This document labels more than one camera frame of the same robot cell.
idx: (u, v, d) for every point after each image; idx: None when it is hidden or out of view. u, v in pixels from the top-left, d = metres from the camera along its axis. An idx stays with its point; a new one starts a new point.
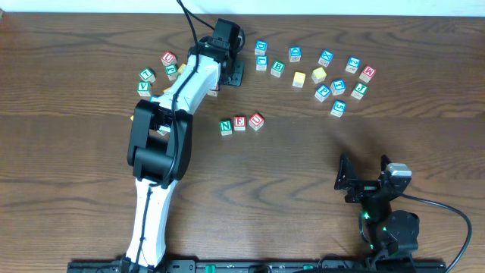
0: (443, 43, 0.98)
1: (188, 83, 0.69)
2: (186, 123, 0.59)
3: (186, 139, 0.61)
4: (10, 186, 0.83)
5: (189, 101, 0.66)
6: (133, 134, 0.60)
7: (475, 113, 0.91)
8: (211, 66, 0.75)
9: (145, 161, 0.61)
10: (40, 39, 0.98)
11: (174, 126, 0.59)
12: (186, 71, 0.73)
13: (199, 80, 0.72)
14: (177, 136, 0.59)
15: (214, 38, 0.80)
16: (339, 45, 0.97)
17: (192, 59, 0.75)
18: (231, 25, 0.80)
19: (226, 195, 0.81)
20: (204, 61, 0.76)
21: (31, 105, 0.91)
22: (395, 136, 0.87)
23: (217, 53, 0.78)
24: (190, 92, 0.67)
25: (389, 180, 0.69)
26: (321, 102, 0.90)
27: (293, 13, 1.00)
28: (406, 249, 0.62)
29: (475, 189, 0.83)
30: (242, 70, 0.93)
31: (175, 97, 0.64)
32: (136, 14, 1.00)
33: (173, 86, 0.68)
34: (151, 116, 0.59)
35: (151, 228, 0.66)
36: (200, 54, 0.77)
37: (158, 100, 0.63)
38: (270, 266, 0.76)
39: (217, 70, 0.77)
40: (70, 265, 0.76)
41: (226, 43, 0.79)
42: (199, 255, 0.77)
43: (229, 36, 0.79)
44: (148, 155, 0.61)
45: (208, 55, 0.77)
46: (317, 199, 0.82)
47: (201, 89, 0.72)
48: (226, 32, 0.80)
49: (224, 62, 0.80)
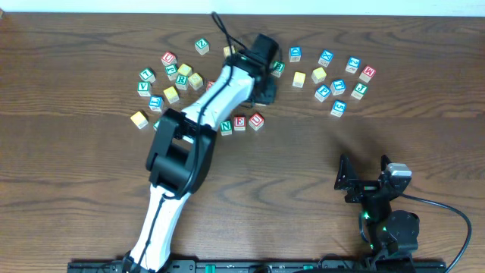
0: (443, 43, 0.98)
1: (217, 96, 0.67)
2: (210, 139, 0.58)
3: (207, 155, 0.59)
4: (10, 186, 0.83)
5: (216, 116, 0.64)
6: (156, 141, 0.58)
7: (475, 113, 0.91)
8: (243, 81, 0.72)
9: (164, 169, 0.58)
10: (40, 39, 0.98)
11: (198, 140, 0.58)
12: (218, 84, 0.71)
13: (229, 95, 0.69)
14: (199, 152, 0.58)
15: (251, 51, 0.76)
16: (339, 45, 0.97)
17: (226, 70, 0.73)
18: (270, 42, 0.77)
19: (226, 195, 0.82)
20: (238, 73, 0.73)
21: (31, 104, 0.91)
22: (395, 136, 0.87)
23: (252, 67, 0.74)
24: (218, 106, 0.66)
25: (388, 180, 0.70)
26: (321, 102, 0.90)
27: (293, 13, 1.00)
28: (407, 250, 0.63)
29: (475, 189, 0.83)
30: (273, 86, 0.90)
31: (201, 110, 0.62)
32: (136, 14, 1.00)
33: (202, 98, 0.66)
34: (177, 127, 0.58)
35: (158, 233, 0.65)
36: (234, 66, 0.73)
37: (186, 110, 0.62)
38: (270, 266, 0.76)
39: (249, 85, 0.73)
40: (70, 265, 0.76)
41: (264, 58, 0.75)
42: (199, 255, 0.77)
43: (267, 50, 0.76)
44: (167, 164, 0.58)
45: (243, 68, 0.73)
46: (317, 199, 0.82)
47: (229, 104, 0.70)
48: (265, 46, 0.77)
49: (259, 76, 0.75)
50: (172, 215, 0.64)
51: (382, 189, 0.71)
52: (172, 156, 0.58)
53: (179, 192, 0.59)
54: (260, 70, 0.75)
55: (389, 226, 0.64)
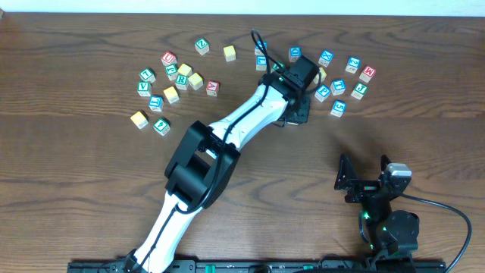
0: (442, 43, 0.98)
1: (248, 117, 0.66)
2: (233, 160, 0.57)
3: (226, 174, 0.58)
4: (10, 186, 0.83)
5: (242, 135, 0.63)
6: (179, 150, 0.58)
7: (475, 113, 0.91)
8: (277, 105, 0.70)
9: (181, 179, 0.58)
10: (41, 39, 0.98)
11: (220, 158, 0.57)
12: (251, 103, 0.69)
13: (261, 117, 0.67)
14: (220, 170, 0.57)
15: (291, 71, 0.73)
16: (339, 45, 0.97)
17: (261, 89, 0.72)
18: (312, 65, 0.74)
19: (226, 195, 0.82)
20: (272, 95, 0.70)
21: (31, 105, 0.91)
22: (395, 136, 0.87)
23: (289, 89, 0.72)
24: (245, 128, 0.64)
25: (388, 180, 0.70)
26: (321, 102, 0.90)
27: (293, 13, 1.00)
28: (407, 250, 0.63)
29: (475, 189, 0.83)
30: (308, 105, 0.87)
31: (229, 127, 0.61)
32: (136, 14, 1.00)
33: (233, 114, 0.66)
34: (202, 141, 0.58)
35: (165, 240, 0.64)
36: (269, 86, 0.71)
37: (215, 126, 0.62)
38: (270, 265, 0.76)
39: (282, 108, 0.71)
40: (70, 265, 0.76)
41: (301, 81, 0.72)
42: (198, 255, 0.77)
43: (307, 74, 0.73)
44: (186, 174, 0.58)
45: (278, 89, 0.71)
46: (317, 199, 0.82)
47: (258, 126, 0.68)
48: (305, 70, 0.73)
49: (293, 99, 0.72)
50: (183, 225, 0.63)
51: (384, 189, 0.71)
52: (192, 167, 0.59)
53: (192, 205, 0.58)
54: (295, 93, 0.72)
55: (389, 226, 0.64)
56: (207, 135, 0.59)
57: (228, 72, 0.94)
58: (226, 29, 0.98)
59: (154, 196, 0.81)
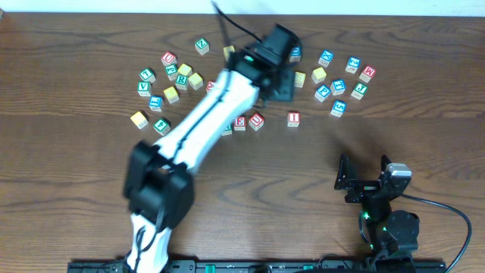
0: (443, 42, 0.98)
1: (205, 120, 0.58)
2: (182, 186, 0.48)
3: (182, 197, 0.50)
4: (10, 186, 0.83)
5: (199, 146, 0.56)
6: (129, 176, 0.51)
7: (475, 113, 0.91)
8: (244, 95, 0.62)
9: (139, 204, 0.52)
10: (41, 39, 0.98)
11: (170, 182, 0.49)
12: (210, 101, 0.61)
13: (221, 117, 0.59)
14: (170, 195, 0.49)
15: (264, 45, 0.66)
16: (339, 45, 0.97)
17: (223, 79, 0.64)
18: (287, 36, 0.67)
19: (226, 195, 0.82)
20: (235, 85, 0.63)
21: (31, 105, 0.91)
22: (395, 136, 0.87)
23: (260, 69, 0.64)
24: (203, 137, 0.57)
25: (388, 180, 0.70)
26: (321, 102, 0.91)
27: (293, 13, 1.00)
28: (407, 250, 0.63)
29: (475, 189, 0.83)
30: (291, 79, 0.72)
31: (180, 142, 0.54)
32: (136, 14, 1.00)
33: (186, 120, 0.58)
34: (148, 164, 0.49)
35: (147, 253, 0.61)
36: (236, 69, 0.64)
37: (163, 141, 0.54)
38: (270, 266, 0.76)
39: (251, 97, 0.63)
40: (70, 265, 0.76)
41: (276, 54, 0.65)
42: (199, 255, 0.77)
43: (282, 48, 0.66)
44: (142, 200, 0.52)
45: (247, 71, 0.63)
46: (317, 199, 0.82)
47: (223, 123, 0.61)
48: (280, 43, 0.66)
49: (267, 80, 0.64)
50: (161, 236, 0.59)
51: (384, 189, 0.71)
52: (143, 193, 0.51)
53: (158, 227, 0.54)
54: (269, 71, 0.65)
55: (390, 226, 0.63)
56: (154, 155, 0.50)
57: None
58: (226, 29, 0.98)
59: None
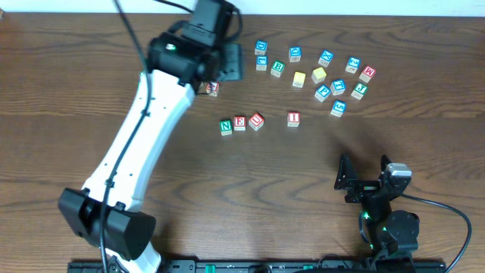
0: (442, 42, 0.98)
1: (134, 142, 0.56)
2: (122, 230, 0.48)
3: (128, 236, 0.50)
4: (10, 186, 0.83)
5: (132, 177, 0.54)
6: (72, 224, 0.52)
7: (475, 113, 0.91)
8: (173, 101, 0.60)
9: (95, 244, 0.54)
10: (41, 39, 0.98)
11: (108, 226, 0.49)
12: (136, 118, 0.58)
13: (153, 133, 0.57)
14: (114, 237, 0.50)
15: (192, 24, 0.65)
16: (339, 45, 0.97)
17: (145, 83, 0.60)
18: (214, 10, 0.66)
19: (226, 195, 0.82)
20: (159, 87, 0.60)
21: (31, 105, 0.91)
22: (395, 136, 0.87)
23: (188, 56, 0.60)
24: (136, 163, 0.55)
25: (388, 180, 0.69)
26: (321, 102, 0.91)
27: (293, 13, 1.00)
28: (406, 251, 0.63)
29: (475, 189, 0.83)
30: (236, 57, 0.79)
31: (110, 178, 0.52)
32: (136, 14, 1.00)
33: (111, 150, 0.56)
34: (80, 211, 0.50)
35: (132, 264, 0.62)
36: (162, 60, 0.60)
37: (89, 184, 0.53)
38: (270, 265, 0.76)
39: (183, 98, 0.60)
40: (70, 265, 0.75)
41: (206, 33, 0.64)
42: (198, 255, 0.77)
43: (212, 25, 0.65)
44: (94, 243, 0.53)
45: (176, 58, 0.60)
46: (317, 199, 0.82)
47: (161, 136, 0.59)
48: (208, 20, 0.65)
49: (201, 66, 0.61)
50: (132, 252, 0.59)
51: (384, 189, 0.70)
52: (91, 236, 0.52)
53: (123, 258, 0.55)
54: (204, 52, 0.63)
55: (390, 226, 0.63)
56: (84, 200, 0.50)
57: None
58: None
59: (154, 196, 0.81)
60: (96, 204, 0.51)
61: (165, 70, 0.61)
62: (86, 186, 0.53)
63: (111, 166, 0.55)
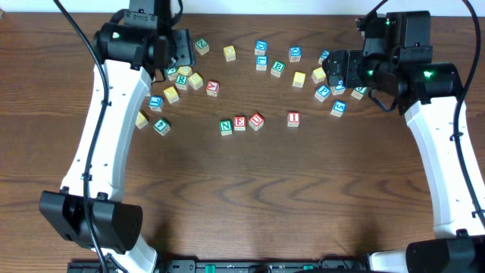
0: (442, 42, 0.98)
1: (101, 133, 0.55)
2: (111, 219, 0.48)
3: (117, 225, 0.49)
4: (10, 186, 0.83)
5: (106, 167, 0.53)
6: (57, 227, 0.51)
7: (475, 113, 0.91)
8: (131, 85, 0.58)
9: (84, 242, 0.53)
10: (40, 39, 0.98)
11: (95, 219, 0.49)
12: (97, 109, 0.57)
13: (117, 120, 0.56)
14: (104, 229, 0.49)
15: (132, 10, 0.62)
16: (340, 45, 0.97)
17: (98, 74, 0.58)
18: None
19: (226, 195, 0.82)
20: (116, 74, 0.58)
21: (31, 104, 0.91)
22: (395, 136, 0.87)
23: (135, 41, 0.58)
24: (106, 153, 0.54)
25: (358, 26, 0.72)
26: (321, 102, 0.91)
27: (293, 14, 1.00)
28: (423, 40, 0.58)
29: None
30: (186, 40, 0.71)
31: (86, 171, 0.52)
32: None
33: (79, 145, 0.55)
34: (63, 211, 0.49)
35: (128, 263, 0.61)
36: (111, 50, 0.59)
37: (67, 180, 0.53)
38: (270, 266, 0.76)
39: (142, 80, 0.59)
40: (70, 265, 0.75)
41: (148, 17, 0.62)
42: (198, 255, 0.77)
43: (154, 8, 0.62)
44: (84, 240, 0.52)
45: (126, 46, 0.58)
46: (317, 199, 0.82)
47: (127, 122, 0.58)
48: (148, 4, 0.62)
49: (151, 48, 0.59)
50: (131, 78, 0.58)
51: (366, 32, 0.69)
52: (81, 235, 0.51)
53: (117, 251, 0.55)
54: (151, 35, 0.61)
55: (394, 18, 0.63)
56: (65, 200, 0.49)
57: (228, 72, 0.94)
58: (226, 29, 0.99)
59: (154, 197, 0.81)
60: (78, 200, 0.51)
61: (117, 59, 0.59)
62: (64, 184, 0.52)
63: (83, 161, 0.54)
